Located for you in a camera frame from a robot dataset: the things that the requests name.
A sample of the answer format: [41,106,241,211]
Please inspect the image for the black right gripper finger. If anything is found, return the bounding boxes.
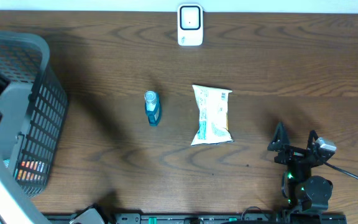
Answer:
[307,130,319,149]
[267,122,290,152]

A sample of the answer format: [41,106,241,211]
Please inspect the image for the white and yellow snack bag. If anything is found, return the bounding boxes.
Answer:
[191,85,233,146]

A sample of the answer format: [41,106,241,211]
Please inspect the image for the teal bottle with clear cap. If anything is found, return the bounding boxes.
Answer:
[144,90,162,126]

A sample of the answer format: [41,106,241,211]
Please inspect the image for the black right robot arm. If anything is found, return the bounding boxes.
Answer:
[267,122,337,223]

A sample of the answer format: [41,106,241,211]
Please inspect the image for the white barcode scanner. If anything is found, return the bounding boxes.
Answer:
[177,3,204,47]

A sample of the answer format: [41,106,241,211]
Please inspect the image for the colourful packets in basket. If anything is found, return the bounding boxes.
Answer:
[13,160,49,184]

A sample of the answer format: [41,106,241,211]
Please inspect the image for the dark grey plastic basket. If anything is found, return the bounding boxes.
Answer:
[0,30,68,197]

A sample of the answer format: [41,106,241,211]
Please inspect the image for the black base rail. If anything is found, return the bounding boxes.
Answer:
[42,212,348,224]

